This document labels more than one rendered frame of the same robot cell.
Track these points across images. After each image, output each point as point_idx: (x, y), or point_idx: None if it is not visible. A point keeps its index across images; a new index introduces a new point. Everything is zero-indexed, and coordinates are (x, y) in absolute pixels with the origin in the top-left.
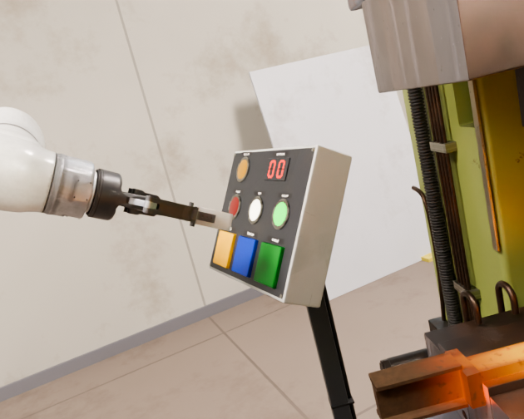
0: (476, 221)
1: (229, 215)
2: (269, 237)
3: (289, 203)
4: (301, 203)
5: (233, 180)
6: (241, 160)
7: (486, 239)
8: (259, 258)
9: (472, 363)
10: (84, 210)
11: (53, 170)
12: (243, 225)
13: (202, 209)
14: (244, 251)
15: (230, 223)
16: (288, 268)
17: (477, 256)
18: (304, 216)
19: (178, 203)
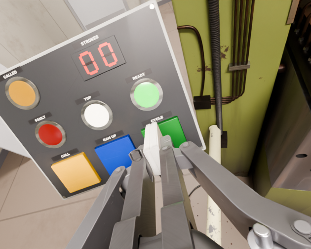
0: (266, 15)
1: (157, 125)
2: (145, 121)
3: (153, 78)
4: (173, 68)
5: (14, 114)
6: (8, 86)
7: (275, 22)
8: None
9: None
10: None
11: None
12: (88, 139)
13: (158, 143)
14: (118, 154)
15: (160, 132)
16: (194, 125)
17: (255, 40)
18: (182, 78)
19: (217, 162)
